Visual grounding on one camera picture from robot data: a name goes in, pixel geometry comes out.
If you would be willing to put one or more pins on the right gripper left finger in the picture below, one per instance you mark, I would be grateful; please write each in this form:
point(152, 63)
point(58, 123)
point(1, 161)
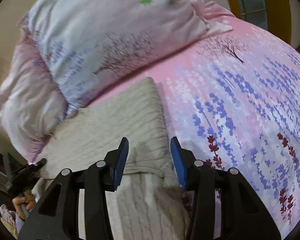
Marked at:
point(55, 216)

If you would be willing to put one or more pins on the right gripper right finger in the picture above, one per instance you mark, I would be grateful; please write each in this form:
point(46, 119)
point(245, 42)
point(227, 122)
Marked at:
point(243, 214)

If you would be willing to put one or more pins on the beige cable-knit sweater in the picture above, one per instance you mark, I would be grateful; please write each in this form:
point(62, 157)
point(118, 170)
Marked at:
point(147, 204)

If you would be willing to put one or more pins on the person's left hand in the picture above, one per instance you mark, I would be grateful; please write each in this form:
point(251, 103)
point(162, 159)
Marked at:
point(27, 199)

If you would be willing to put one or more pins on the pink floral pillow left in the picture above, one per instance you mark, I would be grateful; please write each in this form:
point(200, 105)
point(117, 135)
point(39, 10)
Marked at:
point(31, 105)

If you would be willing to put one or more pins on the pink floral pillow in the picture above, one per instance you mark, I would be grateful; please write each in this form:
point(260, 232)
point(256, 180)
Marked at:
point(88, 45)
point(31, 105)

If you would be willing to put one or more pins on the pink lavender bed sheet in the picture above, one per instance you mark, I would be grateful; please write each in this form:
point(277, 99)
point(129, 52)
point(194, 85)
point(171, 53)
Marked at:
point(233, 99)

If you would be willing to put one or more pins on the pink floral pillow right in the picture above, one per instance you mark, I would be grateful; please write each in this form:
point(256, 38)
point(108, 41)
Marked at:
point(88, 45)

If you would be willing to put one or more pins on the wooden door frame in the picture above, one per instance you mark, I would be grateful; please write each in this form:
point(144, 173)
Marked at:
point(279, 17)

